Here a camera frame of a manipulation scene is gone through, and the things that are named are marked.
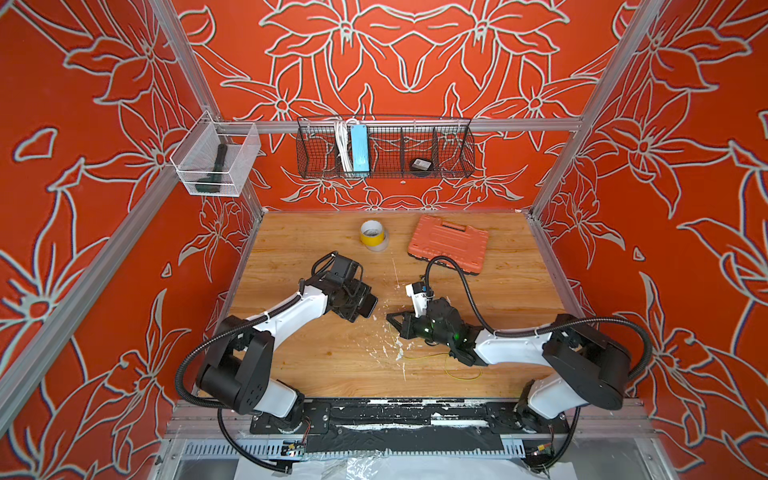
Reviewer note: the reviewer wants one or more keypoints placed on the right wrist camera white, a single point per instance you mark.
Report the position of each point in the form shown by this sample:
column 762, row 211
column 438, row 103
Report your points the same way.
column 420, row 295

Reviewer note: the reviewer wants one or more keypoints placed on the orange plastic tool case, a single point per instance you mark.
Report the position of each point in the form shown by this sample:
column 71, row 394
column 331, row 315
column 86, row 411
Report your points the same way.
column 434, row 236

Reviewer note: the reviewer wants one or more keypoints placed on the green wired earphones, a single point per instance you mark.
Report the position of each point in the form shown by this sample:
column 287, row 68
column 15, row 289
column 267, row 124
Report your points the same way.
column 444, row 361

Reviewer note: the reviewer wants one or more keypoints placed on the clear acrylic box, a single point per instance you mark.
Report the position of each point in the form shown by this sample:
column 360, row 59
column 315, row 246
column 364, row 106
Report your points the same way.
column 195, row 155

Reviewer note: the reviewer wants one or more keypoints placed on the black wire basket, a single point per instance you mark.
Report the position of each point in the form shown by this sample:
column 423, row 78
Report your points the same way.
column 323, row 146

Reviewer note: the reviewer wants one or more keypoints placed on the yellow tape roll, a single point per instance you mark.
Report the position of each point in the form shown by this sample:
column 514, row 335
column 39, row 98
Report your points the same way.
column 371, row 225

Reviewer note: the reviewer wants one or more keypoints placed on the clear tape roll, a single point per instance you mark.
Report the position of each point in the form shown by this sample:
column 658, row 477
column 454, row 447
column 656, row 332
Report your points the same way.
column 375, row 241

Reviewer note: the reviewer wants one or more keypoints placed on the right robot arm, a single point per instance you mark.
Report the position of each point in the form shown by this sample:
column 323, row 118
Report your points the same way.
column 593, row 359

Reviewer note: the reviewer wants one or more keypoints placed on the blue smartphone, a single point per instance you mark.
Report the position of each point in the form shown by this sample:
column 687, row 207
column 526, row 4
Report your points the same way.
column 367, row 305

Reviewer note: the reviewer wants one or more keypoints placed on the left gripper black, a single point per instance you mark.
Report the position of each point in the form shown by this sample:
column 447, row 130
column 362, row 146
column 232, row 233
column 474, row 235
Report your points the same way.
column 362, row 290

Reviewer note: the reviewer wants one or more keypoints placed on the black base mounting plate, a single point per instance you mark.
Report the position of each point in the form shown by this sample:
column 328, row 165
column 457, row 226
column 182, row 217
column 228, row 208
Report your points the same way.
column 335, row 428

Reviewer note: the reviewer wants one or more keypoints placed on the black flashlight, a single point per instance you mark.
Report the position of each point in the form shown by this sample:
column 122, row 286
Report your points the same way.
column 212, row 182

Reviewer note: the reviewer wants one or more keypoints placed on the light blue box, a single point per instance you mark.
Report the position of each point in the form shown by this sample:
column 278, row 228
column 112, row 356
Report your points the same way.
column 360, row 150

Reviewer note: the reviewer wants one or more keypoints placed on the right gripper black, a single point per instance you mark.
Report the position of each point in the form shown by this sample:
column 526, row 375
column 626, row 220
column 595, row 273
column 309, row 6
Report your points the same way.
column 408, row 326

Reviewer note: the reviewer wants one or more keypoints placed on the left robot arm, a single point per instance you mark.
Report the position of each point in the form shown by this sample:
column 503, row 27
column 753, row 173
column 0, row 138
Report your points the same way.
column 232, row 369

